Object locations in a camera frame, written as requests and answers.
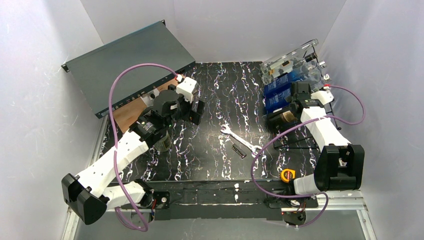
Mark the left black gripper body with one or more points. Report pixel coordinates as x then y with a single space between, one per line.
196 112

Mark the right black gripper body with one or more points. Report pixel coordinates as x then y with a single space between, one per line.
276 117

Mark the blue square bottle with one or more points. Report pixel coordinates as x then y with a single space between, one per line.
310 72
279 101

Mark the clear square labelled bottle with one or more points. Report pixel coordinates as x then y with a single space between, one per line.
287 67

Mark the dark green wine bottle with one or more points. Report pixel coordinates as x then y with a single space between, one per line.
280 118

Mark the clear round glass bottle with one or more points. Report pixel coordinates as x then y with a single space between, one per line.
293 55

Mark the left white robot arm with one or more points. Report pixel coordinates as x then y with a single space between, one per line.
88 193

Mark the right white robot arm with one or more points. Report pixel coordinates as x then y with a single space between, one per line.
340 163

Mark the silver combination wrench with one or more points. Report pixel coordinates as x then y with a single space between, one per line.
225 129

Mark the brown wooden board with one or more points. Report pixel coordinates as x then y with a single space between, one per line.
136 112

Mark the grey metal electronics box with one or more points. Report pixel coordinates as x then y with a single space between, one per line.
95 71

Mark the yellow tape measure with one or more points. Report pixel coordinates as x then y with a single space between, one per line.
287 175

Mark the silver metal bracket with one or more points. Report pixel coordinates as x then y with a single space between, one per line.
149 97

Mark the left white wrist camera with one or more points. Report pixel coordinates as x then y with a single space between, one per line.
187 87

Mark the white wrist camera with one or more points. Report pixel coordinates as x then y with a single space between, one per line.
187 87
324 95

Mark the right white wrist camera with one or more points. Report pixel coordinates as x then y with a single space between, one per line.
324 95

